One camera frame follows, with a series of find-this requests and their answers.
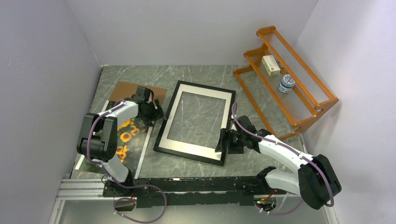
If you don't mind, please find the white mat board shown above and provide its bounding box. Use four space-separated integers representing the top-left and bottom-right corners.
154 81 236 166

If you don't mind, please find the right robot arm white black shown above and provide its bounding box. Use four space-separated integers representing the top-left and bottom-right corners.
215 116 342 210

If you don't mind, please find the purple cable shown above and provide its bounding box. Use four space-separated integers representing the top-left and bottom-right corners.
86 99 168 224
231 102 335 216

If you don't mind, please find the white red carton box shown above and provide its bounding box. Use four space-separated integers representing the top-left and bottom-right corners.
262 55 281 76

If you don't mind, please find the brown backing board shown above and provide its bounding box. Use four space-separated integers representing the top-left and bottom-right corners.
108 82 167 105

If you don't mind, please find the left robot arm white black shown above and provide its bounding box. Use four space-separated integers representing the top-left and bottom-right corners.
76 86 166 196

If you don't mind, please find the aluminium rail profile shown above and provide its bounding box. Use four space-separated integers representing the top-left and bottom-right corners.
57 176 271 200

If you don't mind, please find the black picture frame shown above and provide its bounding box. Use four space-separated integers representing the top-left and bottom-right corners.
154 80 236 166

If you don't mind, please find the blue white ceramic jar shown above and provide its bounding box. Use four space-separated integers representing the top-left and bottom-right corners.
278 74 296 93

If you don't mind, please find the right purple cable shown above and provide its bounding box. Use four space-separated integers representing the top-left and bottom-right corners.
231 102 335 216

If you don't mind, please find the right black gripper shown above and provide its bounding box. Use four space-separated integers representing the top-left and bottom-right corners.
215 127 246 154

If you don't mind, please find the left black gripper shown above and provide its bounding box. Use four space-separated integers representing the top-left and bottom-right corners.
139 98 166 127

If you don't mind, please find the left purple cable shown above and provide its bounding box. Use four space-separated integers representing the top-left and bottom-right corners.
86 99 168 224

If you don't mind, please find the sunflower photo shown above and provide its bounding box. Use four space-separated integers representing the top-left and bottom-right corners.
72 118 151 179

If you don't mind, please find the orange wooden rack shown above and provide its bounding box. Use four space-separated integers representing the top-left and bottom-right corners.
233 26 339 140

